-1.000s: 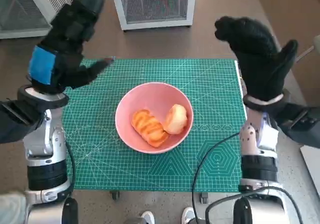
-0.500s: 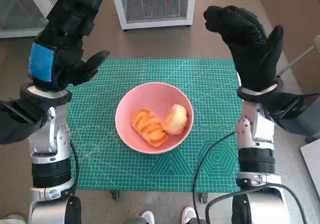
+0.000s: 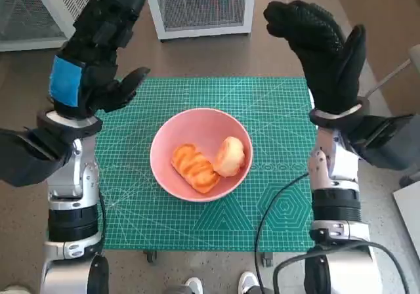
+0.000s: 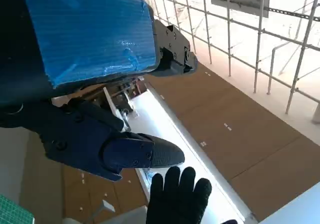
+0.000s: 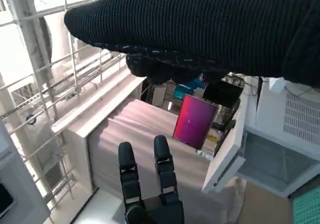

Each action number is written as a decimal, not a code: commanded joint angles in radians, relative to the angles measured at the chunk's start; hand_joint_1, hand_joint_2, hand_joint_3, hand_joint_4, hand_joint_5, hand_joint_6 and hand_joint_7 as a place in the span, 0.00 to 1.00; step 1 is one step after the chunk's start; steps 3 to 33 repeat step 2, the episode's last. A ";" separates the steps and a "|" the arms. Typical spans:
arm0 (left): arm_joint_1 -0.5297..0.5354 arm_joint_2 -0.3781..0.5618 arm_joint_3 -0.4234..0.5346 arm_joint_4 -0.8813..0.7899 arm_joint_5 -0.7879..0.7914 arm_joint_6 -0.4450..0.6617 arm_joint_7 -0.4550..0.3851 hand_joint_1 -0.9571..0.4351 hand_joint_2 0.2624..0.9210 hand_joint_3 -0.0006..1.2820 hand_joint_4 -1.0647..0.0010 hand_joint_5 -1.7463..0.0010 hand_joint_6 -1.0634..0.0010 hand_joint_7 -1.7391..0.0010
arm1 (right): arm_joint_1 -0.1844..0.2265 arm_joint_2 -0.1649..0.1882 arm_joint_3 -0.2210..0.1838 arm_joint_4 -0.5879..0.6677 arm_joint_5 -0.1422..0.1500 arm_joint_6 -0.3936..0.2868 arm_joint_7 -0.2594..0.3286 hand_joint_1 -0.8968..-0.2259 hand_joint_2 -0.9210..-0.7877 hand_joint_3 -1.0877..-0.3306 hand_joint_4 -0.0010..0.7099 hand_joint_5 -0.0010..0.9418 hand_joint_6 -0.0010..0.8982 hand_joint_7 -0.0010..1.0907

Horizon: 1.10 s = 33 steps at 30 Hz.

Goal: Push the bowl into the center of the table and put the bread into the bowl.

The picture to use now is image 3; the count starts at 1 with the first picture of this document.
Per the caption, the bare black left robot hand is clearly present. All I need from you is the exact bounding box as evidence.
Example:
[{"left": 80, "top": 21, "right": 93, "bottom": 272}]
[{"left": 47, "top": 0, "right": 152, "bottom": 119}]

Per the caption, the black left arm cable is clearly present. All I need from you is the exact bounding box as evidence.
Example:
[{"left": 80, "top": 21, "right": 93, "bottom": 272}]
[{"left": 98, "top": 192, "right": 108, "bottom": 254}]

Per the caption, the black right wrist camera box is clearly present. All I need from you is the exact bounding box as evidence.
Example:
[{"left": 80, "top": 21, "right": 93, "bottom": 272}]
[{"left": 347, "top": 113, "right": 416, "bottom": 172}]

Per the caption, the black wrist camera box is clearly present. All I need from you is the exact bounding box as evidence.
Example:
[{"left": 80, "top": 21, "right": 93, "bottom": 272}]
[
  {"left": 347, "top": 113, "right": 416, "bottom": 172},
  {"left": 0, "top": 128, "right": 75, "bottom": 188}
]

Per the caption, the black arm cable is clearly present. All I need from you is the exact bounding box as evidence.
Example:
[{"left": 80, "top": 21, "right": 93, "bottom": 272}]
[
  {"left": 98, "top": 192, "right": 108, "bottom": 254},
  {"left": 272, "top": 241, "right": 411, "bottom": 294},
  {"left": 254, "top": 172, "right": 311, "bottom": 294}
]

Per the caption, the round toy bread bun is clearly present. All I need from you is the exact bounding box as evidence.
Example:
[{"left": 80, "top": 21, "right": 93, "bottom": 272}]
[{"left": 213, "top": 136, "right": 246, "bottom": 179}]

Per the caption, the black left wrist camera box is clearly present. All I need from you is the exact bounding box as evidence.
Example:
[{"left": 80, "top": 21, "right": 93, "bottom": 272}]
[{"left": 0, "top": 128, "right": 75, "bottom": 188}]

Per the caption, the green cutting mat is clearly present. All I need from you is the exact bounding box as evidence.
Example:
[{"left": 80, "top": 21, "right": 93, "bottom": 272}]
[{"left": 93, "top": 76, "right": 318, "bottom": 252}]

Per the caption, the white louvred mesh cabinet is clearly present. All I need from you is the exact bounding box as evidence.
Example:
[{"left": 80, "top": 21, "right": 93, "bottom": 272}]
[{"left": 0, "top": 0, "right": 112, "bottom": 52}]

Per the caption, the white shoe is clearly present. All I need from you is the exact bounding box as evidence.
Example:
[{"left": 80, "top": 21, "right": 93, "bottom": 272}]
[
  {"left": 185, "top": 276, "right": 203, "bottom": 294},
  {"left": 238, "top": 272, "right": 259, "bottom": 294}
]

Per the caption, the long braided toy bread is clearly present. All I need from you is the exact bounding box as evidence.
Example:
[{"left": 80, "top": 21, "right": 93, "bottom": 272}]
[{"left": 172, "top": 143, "right": 221, "bottom": 195}]

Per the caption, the white board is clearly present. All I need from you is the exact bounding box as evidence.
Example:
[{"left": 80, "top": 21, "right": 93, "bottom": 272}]
[{"left": 392, "top": 180, "right": 420, "bottom": 252}]

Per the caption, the pink bowl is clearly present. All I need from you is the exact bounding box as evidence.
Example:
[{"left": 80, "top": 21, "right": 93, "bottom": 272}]
[{"left": 150, "top": 108, "right": 254, "bottom": 203}]

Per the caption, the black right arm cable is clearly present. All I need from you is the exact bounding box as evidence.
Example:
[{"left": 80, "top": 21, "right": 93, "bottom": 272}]
[
  {"left": 272, "top": 241, "right": 411, "bottom": 294},
  {"left": 254, "top": 172, "right": 311, "bottom": 294}
]

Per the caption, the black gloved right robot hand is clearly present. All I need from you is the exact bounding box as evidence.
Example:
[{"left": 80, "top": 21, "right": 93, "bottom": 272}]
[{"left": 263, "top": 0, "right": 367, "bottom": 114}]

